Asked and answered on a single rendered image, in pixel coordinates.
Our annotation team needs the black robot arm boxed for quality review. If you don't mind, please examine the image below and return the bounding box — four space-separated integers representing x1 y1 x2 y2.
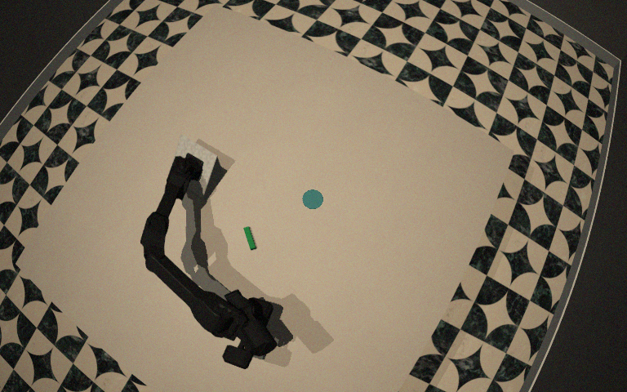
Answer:
140 153 277 356

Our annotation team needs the teal circle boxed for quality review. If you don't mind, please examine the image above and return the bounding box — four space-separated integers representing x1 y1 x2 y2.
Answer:
302 189 323 209

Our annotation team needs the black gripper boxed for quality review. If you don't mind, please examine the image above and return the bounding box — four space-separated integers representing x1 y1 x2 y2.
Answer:
222 297 273 369

